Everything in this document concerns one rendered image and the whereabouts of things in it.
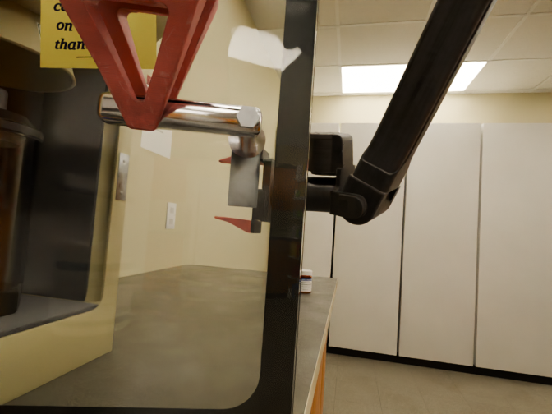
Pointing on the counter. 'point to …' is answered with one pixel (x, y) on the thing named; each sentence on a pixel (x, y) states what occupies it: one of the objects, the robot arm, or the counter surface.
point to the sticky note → (67, 36)
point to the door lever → (201, 121)
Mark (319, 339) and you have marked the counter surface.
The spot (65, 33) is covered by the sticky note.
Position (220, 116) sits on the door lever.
